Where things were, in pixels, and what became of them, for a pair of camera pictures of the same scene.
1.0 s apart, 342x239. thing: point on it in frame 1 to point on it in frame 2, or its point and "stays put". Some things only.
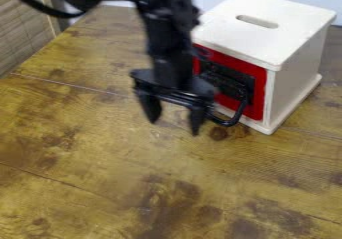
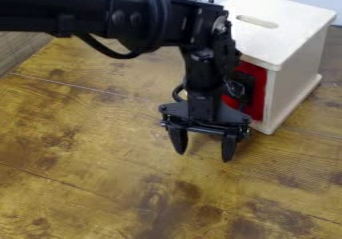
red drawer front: [227, 61] stays put
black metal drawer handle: [233, 83] stays put
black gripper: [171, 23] to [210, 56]
